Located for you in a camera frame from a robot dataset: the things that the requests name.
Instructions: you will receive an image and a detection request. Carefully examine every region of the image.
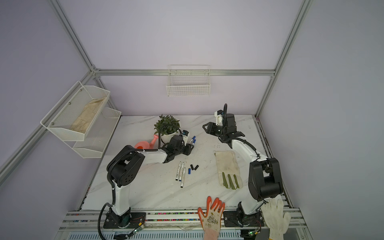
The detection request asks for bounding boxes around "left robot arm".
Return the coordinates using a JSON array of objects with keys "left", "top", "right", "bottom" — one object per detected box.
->
[{"left": 107, "top": 134, "right": 196, "bottom": 226}]

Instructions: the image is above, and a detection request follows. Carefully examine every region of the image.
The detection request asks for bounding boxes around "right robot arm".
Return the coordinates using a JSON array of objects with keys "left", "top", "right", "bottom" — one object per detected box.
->
[{"left": 203, "top": 110, "right": 283, "bottom": 226}]

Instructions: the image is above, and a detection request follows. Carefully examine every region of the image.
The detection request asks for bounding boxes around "potted green plant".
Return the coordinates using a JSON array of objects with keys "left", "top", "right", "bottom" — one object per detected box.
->
[{"left": 154, "top": 115, "right": 181, "bottom": 144}]

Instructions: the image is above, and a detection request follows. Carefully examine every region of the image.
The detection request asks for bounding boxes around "pink watering can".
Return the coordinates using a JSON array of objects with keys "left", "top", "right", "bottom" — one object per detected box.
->
[{"left": 135, "top": 134, "right": 159, "bottom": 149}]

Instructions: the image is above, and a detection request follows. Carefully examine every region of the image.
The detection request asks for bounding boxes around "beige green-fingered glove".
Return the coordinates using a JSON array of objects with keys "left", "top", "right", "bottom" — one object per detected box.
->
[{"left": 215, "top": 151, "right": 243, "bottom": 190}]

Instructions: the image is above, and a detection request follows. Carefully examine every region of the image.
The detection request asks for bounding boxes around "lower white mesh shelf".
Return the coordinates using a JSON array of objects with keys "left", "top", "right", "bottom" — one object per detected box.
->
[{"left": 73, "top": 107, "right": 121, "bottom": 159}]

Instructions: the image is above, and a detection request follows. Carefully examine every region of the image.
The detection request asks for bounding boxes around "white mesh shelf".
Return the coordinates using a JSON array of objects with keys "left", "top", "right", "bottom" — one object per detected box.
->
[
  {"left": 73, "top": 107, "right": 121, "bottom": 159},
  {"left": 40, "top": 82, "right": 110, "bottom": 142}
]

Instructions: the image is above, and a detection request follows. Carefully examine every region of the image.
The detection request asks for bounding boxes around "orange palm work glove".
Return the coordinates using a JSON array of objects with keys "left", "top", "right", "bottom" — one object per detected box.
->
[{"left": 198, "top": 196, "right": 225, "bottom": 240}]

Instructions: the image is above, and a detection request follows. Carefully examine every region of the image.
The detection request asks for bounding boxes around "white cotton glove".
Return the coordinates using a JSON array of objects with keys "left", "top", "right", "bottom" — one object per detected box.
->
[{"left": 261, "top": 197, "right": 292, "bottom": 240}]

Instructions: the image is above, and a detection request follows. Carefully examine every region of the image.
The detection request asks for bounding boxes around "upper white mesh shelf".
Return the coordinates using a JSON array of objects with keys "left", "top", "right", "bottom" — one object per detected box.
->
[{"left": 40, "top": 82, "right": 110, "bottom": 142}]

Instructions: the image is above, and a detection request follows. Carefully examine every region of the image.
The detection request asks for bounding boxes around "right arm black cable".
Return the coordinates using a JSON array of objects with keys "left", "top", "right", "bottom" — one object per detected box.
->
[{"left": 221, "top": 103, "right": 271, "bottom": 205}]

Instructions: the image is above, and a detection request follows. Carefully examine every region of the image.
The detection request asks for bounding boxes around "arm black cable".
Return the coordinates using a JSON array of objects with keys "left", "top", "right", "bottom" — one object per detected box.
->
[
  {"left": 221, "top": 103, "right": 271, "bottom": 205},
  {"left": 97, "top": 124, "right": 184, "bottom": 240}
]

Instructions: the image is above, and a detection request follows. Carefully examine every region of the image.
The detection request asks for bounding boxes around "white wire wall basket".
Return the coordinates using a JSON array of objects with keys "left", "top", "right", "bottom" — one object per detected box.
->
[{"left": 166, "top": 65, "right": 211, "bottom": 97}]

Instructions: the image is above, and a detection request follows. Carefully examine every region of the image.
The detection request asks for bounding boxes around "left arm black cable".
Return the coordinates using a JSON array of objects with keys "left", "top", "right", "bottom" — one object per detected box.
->
[{"left": 97, "top": 124, "right": 184, "bottom": 240}]

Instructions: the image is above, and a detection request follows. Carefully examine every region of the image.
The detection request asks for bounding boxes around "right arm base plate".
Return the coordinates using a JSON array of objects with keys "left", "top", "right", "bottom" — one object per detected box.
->
[{"left": 224, "top": 211, "right": 265, "bottom": 228}]

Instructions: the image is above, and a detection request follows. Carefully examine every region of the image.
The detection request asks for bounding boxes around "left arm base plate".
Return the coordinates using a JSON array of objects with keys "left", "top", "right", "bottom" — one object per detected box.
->
[{"left": 103, "top": 211, "right": 147, "bottom": 229}]

